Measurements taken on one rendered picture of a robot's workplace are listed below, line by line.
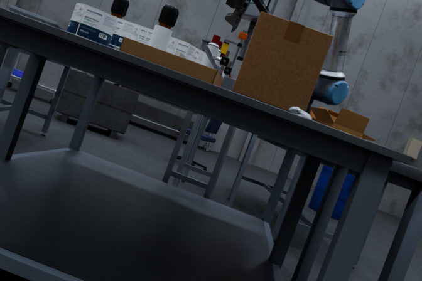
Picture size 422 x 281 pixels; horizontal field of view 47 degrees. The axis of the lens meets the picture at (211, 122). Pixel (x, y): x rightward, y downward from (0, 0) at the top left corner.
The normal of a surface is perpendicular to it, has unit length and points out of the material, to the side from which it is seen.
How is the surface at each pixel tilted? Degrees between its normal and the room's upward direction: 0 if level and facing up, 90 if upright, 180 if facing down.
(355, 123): 99
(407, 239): 90
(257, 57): 90
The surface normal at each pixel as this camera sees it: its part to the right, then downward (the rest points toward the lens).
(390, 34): 0.11, 0.06
